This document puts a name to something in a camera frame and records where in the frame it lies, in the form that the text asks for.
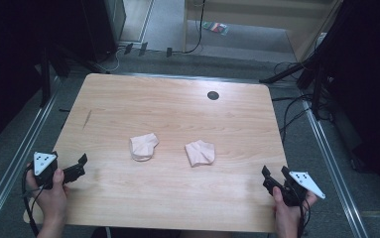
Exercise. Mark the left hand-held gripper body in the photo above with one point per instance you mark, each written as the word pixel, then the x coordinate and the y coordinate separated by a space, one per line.
pixel 43 180

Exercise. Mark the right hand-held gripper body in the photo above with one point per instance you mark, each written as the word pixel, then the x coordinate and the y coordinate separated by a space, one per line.
pixel 296 193

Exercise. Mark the pale pink sock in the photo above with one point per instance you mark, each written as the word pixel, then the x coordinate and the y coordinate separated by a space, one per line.
pixel 200 153
pixel 143 147

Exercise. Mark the person's left hand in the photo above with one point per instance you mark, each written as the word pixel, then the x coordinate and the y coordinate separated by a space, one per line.
pixel 50 201

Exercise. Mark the person's right hand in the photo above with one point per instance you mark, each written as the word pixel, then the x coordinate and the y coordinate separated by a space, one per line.
pixel 286 219

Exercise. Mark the black metal stand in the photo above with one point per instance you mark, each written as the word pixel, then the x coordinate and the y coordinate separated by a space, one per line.
pixel 45 82
pixel 316 86

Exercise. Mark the dark curtain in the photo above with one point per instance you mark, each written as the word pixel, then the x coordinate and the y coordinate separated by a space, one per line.
pixel 369 82
pixel 5 66

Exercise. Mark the small black floor block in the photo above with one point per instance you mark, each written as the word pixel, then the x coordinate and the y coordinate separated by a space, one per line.
pixel 128 48
pixel 169 52
pixel 143 48

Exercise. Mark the dark cabinet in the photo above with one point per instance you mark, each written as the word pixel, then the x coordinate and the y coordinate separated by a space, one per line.
pixel 98 26

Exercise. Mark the colourful packet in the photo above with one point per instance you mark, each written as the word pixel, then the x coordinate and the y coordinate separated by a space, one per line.
pixel 215 27

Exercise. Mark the aluminium floor rail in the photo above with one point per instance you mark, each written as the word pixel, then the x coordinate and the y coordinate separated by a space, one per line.
pixel 333 165
pixel 19 158

